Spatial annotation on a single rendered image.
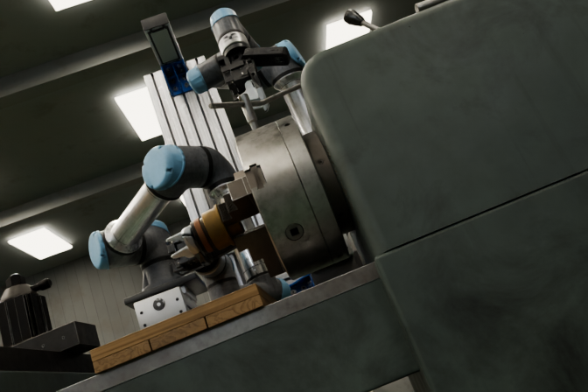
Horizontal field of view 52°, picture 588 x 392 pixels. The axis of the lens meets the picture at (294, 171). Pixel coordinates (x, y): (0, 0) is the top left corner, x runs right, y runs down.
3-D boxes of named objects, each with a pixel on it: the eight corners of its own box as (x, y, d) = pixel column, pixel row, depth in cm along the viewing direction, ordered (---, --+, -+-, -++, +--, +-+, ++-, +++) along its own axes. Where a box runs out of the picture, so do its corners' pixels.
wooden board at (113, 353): (291, 324, 133) (285, 307, 134) (263, 305, 99) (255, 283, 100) (165, 375, 133) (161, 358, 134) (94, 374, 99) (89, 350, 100)
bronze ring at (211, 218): (234, 205, 129) (195, 223, 129) (225, 192, 121) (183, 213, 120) (251, 242, 126) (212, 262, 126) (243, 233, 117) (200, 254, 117)
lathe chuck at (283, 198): (332, 264, 136) (282, 139, 142) (334, 263, 105) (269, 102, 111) (296, 279, 136) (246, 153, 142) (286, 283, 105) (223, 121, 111)
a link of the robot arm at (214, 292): (268, 314, 145) (253, 272, 149) (232, 323, 137) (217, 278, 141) (249, 325, 150) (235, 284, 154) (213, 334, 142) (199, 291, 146)
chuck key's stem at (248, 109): (261, 142, 124) (241, 93, 126) (254, 146, 125) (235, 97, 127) (268, 141, 126) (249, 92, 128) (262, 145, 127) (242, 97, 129)
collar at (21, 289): (45, 297, 136) (43, 284, 137) (26, 291, 128) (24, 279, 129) (13, 310, 136) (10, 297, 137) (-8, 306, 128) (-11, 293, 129)
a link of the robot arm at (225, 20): (242, 19, 164) (227, -1, 157) (254, 45, 158) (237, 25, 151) (219, 35, 166) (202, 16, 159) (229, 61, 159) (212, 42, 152)
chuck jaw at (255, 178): (270, 186, 122) (258, 164, 111) (278, 208, 120) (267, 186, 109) (220, 207, 122) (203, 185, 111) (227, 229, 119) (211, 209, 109)
